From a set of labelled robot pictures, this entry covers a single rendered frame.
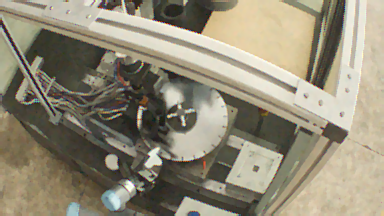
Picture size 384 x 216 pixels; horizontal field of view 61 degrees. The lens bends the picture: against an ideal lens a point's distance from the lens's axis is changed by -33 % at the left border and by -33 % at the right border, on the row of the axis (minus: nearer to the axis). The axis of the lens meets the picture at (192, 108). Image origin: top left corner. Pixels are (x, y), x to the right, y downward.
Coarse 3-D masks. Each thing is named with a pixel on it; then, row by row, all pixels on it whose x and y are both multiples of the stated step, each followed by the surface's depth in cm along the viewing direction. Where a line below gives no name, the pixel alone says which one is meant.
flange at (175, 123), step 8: (176, 104) 174; (184, 104) 174; (168, 112) 173; (176, 112) 171; (192, 112) 173; (168, 120) 172; (176, 120) 171; (184, 120) 170; (192, 120) 172; (176, 128) 171; (184, 128) 170
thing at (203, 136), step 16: (176, 80) 180; (176, 96) 177; (192, 96) 177; (208, 96) 176; (144, 112) 175; (208, 112) 174; (224, 112) 173; (144, 128) 172; (160, 128) 172; (192, 128) 171; (208, 128) 171; (224, 128) 171; (160, 144) 169; (176, 144) 169; (192, 144) 169; (208, 144) 169; (176, 160) 167
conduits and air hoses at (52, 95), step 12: (36, 60) 208; (36, 72) 205; (24, 84) 202; (48, 84) 205; (96, 84) 196; (108, 84) 194; (24, 96) 202; (36, 96) 202; (48, 96) 201; (60, 96) 200; (72, 96) 199; (108, 96) 182; (120, 96) 180; (60, 108) 198; (72, 108) 195; (84, 108) 192; (108, 108) 179; (120, 108) 182
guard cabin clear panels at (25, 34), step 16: (304, 0) 225; (320, 0) 215; (16, 32) 201; (32, 32) 220; (0, 48) 189; (336, 48) 92; (0, 64) 196; (16, 64) 216; (336, 64) 83; (0, 80) 202; (288, 176) 121
